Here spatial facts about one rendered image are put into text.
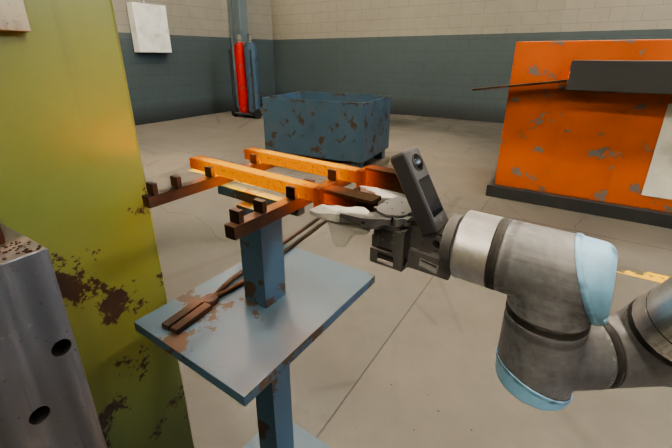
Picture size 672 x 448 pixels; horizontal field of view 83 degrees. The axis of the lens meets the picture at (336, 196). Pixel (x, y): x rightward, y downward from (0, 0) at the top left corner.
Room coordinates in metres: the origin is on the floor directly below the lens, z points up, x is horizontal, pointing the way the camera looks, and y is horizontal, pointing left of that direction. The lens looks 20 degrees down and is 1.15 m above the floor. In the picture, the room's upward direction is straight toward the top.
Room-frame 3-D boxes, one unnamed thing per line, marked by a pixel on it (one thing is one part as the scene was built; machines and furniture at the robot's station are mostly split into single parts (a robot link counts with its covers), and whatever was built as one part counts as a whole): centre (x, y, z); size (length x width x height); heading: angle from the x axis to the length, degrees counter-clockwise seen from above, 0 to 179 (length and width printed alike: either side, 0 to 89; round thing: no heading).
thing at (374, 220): (0.49, -0.05, 0.94); 0.09 x 0.05 x 0.02; 82
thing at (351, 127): (4.35, 0.09, 0.36); 1.21 x 0.81 x 0.72; 63
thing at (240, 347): (0.67, 0.15, 0.67); 0.40 x 0.30 x 0.02; 146
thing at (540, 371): (0.38, -0.26, 0.81); 0.12 x 0.09 x 0.12; 93
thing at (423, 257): (0.48, -0.11, 0.91); 0.12 x 0.08 x 0.09; 54
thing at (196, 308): (0.83, 0.16, 0.68); 0.60 x 0.04 x 0.01; 152
